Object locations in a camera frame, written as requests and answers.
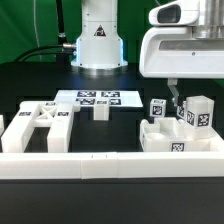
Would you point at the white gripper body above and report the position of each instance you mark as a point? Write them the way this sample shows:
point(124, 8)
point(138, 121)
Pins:
point(174, 53)

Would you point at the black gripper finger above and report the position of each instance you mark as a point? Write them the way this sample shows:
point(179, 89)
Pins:
point(172, 85)

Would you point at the white chair seat part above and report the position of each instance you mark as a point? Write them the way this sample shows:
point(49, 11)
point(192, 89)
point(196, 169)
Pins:
point(172, 135)

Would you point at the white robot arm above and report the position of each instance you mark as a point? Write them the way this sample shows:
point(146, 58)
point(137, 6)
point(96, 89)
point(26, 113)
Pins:
point(99, 49)

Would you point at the white chair backrest part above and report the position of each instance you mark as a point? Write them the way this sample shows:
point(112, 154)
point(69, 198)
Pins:
point(56, 116)

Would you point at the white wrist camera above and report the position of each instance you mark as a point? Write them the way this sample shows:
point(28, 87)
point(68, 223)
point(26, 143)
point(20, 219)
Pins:
point(175, 13)

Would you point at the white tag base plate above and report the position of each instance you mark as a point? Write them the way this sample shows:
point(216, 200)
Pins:
point(88, 98)

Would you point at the white small chair post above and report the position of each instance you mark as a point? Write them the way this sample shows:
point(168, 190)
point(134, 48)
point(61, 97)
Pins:
point(101, 110)

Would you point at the white U-shaped fence frame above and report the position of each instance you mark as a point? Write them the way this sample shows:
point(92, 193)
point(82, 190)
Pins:
point(111, 165)

